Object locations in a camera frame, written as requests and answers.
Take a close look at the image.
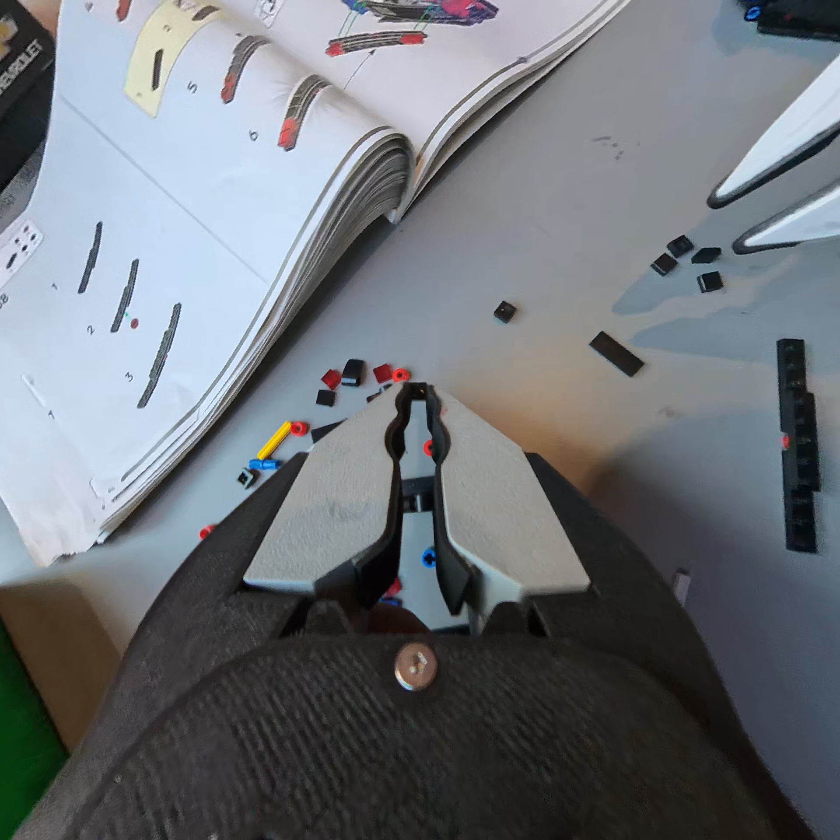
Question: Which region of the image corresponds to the short black smooth toy tile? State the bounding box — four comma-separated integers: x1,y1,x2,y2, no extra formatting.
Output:
588,330,646,378

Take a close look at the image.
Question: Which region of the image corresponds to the green plastic bin with divider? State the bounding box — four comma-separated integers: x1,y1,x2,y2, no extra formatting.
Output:
0,620,70,840

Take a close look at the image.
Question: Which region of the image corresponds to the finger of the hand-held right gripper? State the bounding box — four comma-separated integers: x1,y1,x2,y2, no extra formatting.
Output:
709,62,840,210
731,177,840,256

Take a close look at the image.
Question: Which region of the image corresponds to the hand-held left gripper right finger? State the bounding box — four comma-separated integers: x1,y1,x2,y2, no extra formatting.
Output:
427,384,592,634

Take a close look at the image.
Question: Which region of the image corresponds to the long black studded toy plate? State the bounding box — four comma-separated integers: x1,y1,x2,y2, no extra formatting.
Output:
776,338,821,554

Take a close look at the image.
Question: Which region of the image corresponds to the grey desk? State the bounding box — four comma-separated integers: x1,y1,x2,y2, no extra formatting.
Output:
0,0,840,840

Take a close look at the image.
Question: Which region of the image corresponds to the open instruction booklet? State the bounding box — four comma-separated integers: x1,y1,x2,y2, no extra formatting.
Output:
0,0,634,568

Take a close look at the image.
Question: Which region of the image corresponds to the partly built toy car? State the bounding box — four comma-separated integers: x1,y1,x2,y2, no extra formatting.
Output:
742,0,840,37

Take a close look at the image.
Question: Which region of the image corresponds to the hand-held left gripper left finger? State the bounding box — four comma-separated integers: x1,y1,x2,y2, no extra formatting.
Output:
243,382,408,608

